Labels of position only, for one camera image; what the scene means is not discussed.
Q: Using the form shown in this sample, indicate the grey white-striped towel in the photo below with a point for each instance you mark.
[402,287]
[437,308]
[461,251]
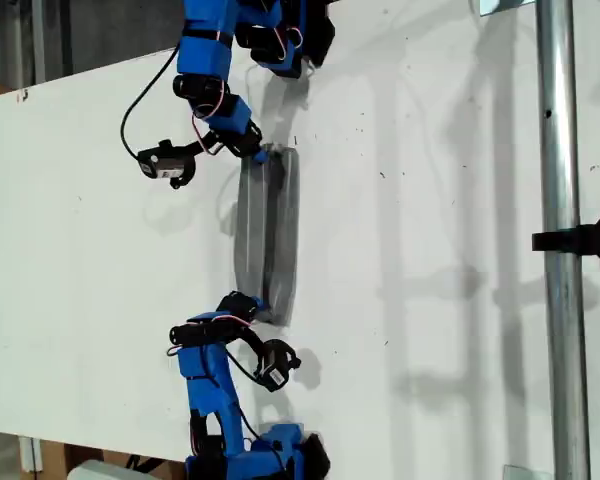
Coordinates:
[270,235]

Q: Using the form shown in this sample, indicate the white plastic container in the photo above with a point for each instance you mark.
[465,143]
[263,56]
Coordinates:
[105,471]

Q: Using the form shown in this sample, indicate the brown cardboard box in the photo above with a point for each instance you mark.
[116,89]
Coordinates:
[55,457]

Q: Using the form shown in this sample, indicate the white table leg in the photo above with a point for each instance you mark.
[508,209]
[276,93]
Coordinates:
[30,454]

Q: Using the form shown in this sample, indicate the black clamp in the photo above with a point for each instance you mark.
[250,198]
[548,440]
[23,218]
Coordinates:
[580,239]

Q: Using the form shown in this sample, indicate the black camera stalk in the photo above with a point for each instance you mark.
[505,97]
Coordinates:
[196,147]
[247,337]

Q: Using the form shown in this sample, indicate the silver black camera box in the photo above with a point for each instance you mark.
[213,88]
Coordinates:
[165,164]
[275,367]

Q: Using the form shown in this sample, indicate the steel post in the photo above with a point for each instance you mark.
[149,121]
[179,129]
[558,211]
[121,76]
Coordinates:
[560,150]

